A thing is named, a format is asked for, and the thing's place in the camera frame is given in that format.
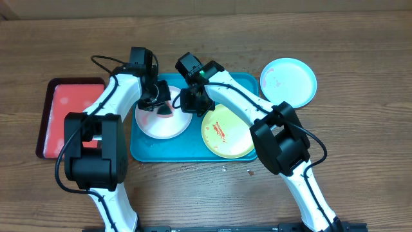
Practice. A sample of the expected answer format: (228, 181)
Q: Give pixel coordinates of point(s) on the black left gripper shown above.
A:
(163, 86)

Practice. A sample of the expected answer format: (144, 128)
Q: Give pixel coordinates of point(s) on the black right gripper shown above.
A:
(188, 107)

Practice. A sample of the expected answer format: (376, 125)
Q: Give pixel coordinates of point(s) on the pink green sponge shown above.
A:
(165, 110)

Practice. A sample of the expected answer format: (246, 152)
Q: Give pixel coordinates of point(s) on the white plate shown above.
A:
(163, 126)

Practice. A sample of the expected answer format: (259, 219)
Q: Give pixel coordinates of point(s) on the light blue plate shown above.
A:
(288, 80)

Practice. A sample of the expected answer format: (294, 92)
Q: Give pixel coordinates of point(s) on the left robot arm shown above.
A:
(93, 160)

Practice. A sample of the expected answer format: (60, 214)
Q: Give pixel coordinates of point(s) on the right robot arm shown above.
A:
(281, 143)

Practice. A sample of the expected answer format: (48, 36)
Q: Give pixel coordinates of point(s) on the blue plastic tray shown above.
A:
(189, 145)

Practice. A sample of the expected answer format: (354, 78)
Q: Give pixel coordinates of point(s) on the red water basin tray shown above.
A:
(64, 95)

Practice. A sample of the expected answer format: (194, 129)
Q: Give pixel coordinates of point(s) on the yellow-green plate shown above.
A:
(225, 134)

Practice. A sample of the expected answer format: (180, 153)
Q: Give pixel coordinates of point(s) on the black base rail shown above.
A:
(282, 227)

